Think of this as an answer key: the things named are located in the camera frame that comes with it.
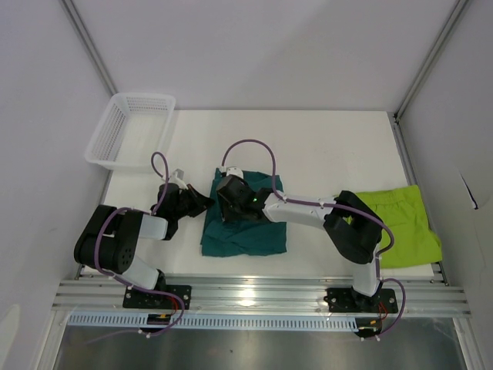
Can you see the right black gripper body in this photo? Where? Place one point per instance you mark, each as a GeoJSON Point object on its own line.
{"type": "Point", "coordinates": [231, 213]}

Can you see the teal green shorts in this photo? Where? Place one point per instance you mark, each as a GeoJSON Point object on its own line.
{"type": "Point", "coordinates": [240, 237]}

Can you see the lime green shorts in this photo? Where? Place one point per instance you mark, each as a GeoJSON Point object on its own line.
{"type": "Point", "coordinates": [403, 211]}

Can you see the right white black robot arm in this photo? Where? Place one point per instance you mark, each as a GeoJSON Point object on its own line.
{"type": "Point", "coordinates": [354, 229]}

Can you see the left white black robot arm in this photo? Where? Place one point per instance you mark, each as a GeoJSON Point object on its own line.
{"type": "Point", "coordinates": [110, 238]}

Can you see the white plastic basket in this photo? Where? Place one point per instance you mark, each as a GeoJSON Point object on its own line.
{"type": "Point", "coordinates": [133, 126]}

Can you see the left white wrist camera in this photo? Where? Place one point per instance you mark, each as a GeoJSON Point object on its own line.
{"type": "Point", "coordinates": [176, 178]}

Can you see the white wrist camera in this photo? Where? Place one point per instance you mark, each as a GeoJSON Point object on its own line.
{"type": "Point", "coordinates": [233, 171]}
{"type": "Point", "coordinates": [176, 178]}

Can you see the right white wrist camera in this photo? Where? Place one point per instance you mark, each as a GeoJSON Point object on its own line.
{"type": "Point", "coordinates": [233, 171]}

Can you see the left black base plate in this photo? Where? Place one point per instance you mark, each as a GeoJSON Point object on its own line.
{"type": "Point", "coordinates": [141, 300]}

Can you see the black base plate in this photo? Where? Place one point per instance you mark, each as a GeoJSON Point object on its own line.
{"type": "Point", "coordinates": [141, 300]}
{"type": "Point", "coordinates": [347, 300]}

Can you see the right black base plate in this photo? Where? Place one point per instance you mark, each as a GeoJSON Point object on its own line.
{"type": "Point", "coordinates": [347, 300]}

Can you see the white slotted cable duct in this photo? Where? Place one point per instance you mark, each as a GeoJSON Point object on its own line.
{"type": "Point", "coordinates": [217, 321]}

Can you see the left aluminium frame post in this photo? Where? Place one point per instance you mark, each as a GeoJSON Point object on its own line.
{"type": "Point", "coordinates": [83, 34]}

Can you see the aluminium frame post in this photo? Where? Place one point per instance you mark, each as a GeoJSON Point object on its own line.
{"type": "Point", "coordinates": [432, 56]}
{"type": "Point", "coordinates": [83, 34]}

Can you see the aluminium mounting rail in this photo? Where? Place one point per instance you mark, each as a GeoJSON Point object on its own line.
{"type": "Point", "coordinates": [251, 295]}

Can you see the right aluminium frame post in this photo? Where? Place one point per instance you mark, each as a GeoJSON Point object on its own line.
{"type": "Point", "coordinates": [432, 56]}

